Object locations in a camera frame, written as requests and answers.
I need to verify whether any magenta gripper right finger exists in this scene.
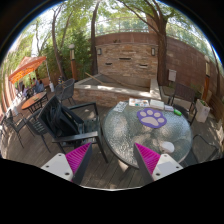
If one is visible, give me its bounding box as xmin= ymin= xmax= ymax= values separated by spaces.
xmin=133 ymin=143 xmax=182 ymax=184

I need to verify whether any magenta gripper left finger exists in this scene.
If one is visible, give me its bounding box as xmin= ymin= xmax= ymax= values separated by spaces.
xmin=42 ymin=143 xmax=92 ymax=185

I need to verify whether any white computer mouse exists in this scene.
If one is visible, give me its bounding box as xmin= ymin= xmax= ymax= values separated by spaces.
xmin=160 ymin=141 xmax=175 ymax=154

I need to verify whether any black patio armchair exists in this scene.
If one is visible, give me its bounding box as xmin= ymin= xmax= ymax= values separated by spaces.
xmin=46 ymin=102 xmax=108 ymax=162

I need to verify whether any round glass patio table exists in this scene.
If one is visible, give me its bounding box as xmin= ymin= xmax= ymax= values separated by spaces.
xmin=103 ymin=105 xmax=192 ymax=168

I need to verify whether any purple paw print mousepad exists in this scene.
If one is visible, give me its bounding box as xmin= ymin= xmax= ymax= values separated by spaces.
xmin=137 ymin=108 xmax=167 ymax=128

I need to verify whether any black backpack on chair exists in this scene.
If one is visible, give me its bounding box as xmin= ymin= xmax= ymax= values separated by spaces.
xmin=38 ymin=97 xmax=84 ymax=138

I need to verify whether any black chair lower right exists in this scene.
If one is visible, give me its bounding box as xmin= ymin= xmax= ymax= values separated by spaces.
xmin=181 ymin=134 xmax=221 ymax=167

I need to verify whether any black metal chair left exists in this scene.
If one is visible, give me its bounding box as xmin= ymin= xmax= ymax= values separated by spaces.
xmin=23 ymin=108 xmax=52 ymax=154

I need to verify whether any green small object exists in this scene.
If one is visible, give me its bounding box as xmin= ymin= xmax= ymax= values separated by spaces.
xmin=174 ymin=109 xmax=182 ymax=116

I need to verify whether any white book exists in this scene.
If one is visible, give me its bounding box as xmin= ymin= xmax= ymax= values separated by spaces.
xmin=150 ymin=99 xmax=164 ymax=110

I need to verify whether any colourful magazine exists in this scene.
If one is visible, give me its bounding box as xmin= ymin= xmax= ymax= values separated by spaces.
xmin=129 ymin=98 xmax=149 ymax=107

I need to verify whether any patterned booklet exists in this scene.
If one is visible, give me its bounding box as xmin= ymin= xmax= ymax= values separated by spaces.
xmin=114 ymin=101 xmax=127 ymax=112

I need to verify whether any white planter box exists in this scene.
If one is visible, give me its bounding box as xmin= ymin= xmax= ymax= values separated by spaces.
xmin=196 ymin=99 xmax=210 ymax=123

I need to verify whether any dark bench chair right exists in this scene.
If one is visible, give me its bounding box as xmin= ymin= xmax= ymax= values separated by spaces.
xmin=168 ymin=83 xmax=197 ymax=124

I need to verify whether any round brown patio table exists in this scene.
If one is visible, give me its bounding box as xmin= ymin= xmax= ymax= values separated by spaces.
xmin=22 ymin=92 xmax=48 ymax=113

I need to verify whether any black chair far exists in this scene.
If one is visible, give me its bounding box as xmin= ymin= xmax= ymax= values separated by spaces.
xmin=55 ymin=78 xmax=75 ymax=104

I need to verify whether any orange patio umbrella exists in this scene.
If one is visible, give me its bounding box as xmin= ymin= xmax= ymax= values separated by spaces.
xmin=9 ymin=56 xmax=46 ymax=84

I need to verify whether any stone fountain wall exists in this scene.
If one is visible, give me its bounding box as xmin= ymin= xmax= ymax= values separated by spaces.
xmin=97 ymin=43 xmax=158 ymax=88

